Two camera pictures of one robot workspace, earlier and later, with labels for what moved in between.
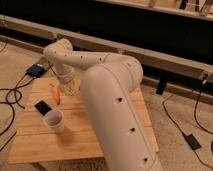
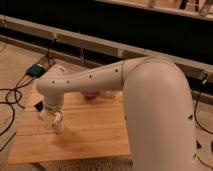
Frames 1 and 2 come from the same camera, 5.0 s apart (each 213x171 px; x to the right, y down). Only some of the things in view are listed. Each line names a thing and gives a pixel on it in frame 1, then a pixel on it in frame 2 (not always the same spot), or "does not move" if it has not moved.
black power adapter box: (35, 70) does not move
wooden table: (56, 126) does not move
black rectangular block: (43, 108) does not move
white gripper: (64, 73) to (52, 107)
